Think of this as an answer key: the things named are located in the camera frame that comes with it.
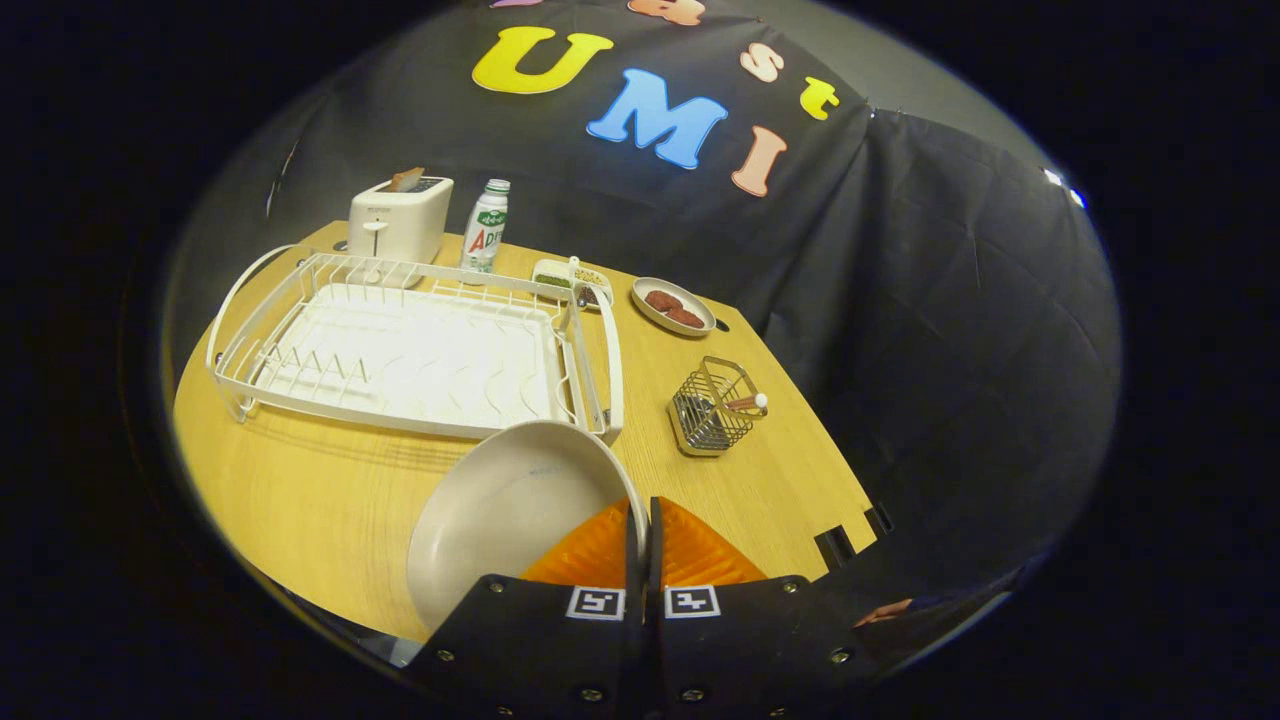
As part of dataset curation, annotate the metal wire basket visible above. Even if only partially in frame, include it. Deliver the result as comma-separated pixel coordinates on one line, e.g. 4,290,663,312
667,356,766,458

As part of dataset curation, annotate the white toaster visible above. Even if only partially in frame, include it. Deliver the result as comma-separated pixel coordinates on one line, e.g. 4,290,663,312
347,175,455,265

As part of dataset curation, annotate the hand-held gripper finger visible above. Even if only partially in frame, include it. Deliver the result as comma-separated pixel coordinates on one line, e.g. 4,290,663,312
405,497,646,720
648,496,881,720

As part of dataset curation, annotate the round beige plate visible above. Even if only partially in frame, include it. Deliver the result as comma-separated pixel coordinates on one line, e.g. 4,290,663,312
405,420,649,633

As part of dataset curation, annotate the white divided condiment dish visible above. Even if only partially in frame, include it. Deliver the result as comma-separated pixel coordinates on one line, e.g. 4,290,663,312
531,258,614,311

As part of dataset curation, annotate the white bottle with green label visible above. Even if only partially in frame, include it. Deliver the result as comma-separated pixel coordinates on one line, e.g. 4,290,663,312
459,179,511,274

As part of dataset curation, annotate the shallow beige dish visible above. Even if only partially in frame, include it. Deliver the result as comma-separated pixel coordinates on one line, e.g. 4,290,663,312
631,277,717,337

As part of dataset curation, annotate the white wire dish rack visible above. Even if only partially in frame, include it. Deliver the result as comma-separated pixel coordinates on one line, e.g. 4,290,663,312
205,243,626,446

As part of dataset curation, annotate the black backdrop cloth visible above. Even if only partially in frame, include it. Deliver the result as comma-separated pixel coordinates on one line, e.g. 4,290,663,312
165,0,1121,641

